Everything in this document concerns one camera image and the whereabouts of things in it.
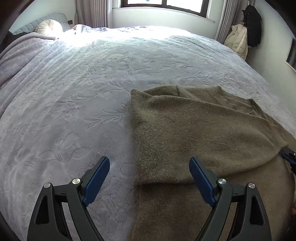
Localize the brown knit sweater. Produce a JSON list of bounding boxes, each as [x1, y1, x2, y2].
[[129, 85, 295, 240]]

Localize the dark clothes by headboard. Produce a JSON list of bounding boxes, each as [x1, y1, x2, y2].
[[0, 32, 27, 53]]

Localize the cream puffer jacket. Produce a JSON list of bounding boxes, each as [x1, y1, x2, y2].
[[224, 24, 248, 60]]

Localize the lavender embossed bedspread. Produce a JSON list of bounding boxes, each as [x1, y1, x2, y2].
[[1, 25, 295, 240]]

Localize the black hanging coat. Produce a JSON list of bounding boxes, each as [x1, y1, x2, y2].
[[242, 5, 262, 47]]

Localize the right mauve curtain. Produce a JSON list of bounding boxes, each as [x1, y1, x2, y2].
[[215, 0, 238, 44]]

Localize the mauve curtain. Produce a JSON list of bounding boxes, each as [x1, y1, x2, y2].
[[75, 0, 112, 28], [215, 0, 238, 44]]

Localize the dark framed window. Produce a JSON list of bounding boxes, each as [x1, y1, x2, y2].
[[121, 0, 209, 18]]

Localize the round cream pillow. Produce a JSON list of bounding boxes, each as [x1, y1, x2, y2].
[[35, 20, 63, 38]]

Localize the grey padded headboard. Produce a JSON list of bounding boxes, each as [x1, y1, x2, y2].
[[11, 12, 71, 35]]

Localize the left mauve curtain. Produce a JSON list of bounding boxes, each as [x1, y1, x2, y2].
[[75, 0, 112, 28]]

